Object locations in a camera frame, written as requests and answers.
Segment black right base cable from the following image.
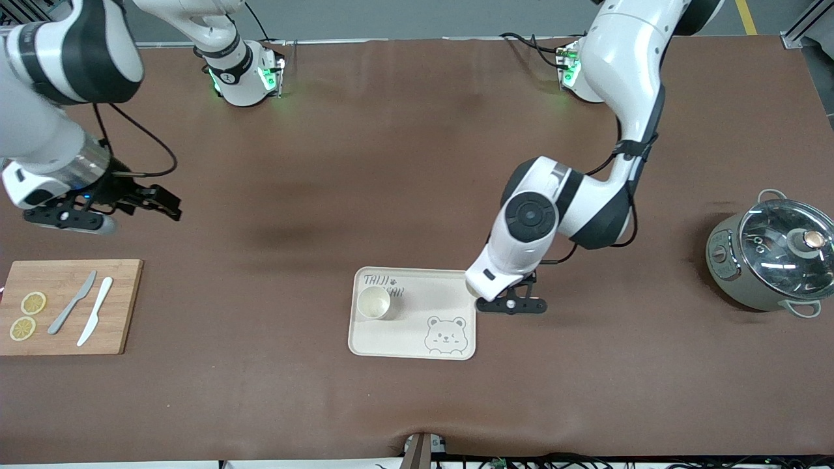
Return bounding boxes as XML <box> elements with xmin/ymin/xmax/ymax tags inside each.
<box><xmin>244</xmin><ymin>0</ymin><xmax>271</xmax><ymax>43</ymax></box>

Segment grey plastic knife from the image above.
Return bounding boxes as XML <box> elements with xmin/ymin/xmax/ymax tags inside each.
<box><xmin>47</xmin><ymin>270</ymin><xmax>98</xmax><ymax>335</ymax></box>

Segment metal bracket at table edge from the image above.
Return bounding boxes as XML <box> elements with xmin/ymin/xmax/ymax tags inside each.
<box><xmin>403</xmin><ymin>432</ymin><xmax>447</xmax><ymax>469</ymax></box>

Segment white plastic cup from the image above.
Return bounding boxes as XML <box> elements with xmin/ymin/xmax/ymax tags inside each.
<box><xmin>356</xmin><ymin>287</ymin><xmax>392</xmax><ymax>321</ymax></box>

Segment bamboo cutting board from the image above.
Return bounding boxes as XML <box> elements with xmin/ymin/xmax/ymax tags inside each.
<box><xmin>0</xmin><ymin>259</ymin><xmax>143</xmax><ymax>356</ymax></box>

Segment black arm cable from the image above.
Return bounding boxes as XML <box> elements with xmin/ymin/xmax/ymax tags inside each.
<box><xmin>564</xmin><ymin>91</ymin><xmax>662</xmax><ymax>268</ymax></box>
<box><xmin>91</xmin><ymin>104</ymin><xmax>178</xmax><ymax>178</ymax></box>

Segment glass pot lid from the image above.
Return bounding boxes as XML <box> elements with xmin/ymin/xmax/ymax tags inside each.
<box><xmin>738</xmin><ymin>199</ymin><xmax>834</xmax><ymax>302</ymax></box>

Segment black left base cable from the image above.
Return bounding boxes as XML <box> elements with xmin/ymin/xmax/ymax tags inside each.
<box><xmin>498</xmin><ymin>31</ymin><xmax>568</xmax><ymax>69</ymax></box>

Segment black base cable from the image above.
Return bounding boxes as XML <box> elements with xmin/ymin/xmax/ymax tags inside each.
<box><xmin>244</xmin><ymin>0</ymin><xmax>271</xmax><ymax>43</ymax></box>
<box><xmin>498</xmin><ymin>31</ymin><xmax>568</xmax><ymax>69</ymax></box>

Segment grey-green electric pot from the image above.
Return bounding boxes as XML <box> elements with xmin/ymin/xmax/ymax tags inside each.
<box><xmin>706</xmin><ymin>189</ymin><xmax>834</xmax><ymax>319</ymax></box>

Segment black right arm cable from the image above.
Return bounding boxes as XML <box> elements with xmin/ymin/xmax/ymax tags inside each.
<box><xmin>91</xmin><ymin>104</ymin><xmax>178</xmax><ymax>178</ymax></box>

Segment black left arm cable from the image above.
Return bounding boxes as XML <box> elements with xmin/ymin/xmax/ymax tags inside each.
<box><xmin>564</xmin><ymin>91</ymin><xmax>662</xmax><ymax>268</ymax></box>

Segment aluminium frame profile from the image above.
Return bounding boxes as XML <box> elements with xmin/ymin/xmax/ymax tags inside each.
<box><xmin>782</xmin><ymin>0</ymin><xmax>834</xmax><ymax>50</ymax></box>

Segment cream bear print tray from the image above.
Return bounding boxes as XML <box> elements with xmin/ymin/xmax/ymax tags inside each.
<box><xmin>347</xmin><ymin>266</ymin><xmax>477</xmax><ymax>361</ymax></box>

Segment white plastic knife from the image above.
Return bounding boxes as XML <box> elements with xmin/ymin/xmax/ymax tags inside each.
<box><xmin>76</xmin><ymin>277</ymin><xmax>114</xmax><ymax>347</ymax></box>

